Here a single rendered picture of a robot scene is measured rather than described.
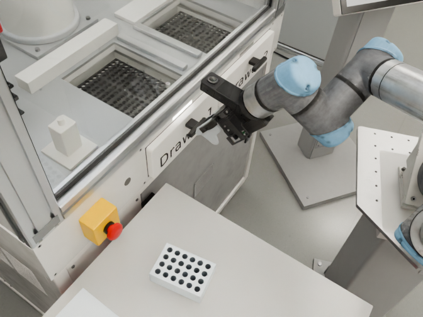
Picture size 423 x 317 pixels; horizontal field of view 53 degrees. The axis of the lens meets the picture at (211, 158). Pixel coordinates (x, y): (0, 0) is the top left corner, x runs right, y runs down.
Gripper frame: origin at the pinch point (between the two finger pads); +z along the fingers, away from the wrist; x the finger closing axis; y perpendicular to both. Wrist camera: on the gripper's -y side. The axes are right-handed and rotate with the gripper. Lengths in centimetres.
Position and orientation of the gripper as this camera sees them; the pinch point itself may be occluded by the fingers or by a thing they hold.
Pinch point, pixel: (201, 125)
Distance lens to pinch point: 104.3
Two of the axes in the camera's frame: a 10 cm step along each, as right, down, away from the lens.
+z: -5.2, 2.6, 8.2
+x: 5.5, -6.3, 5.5
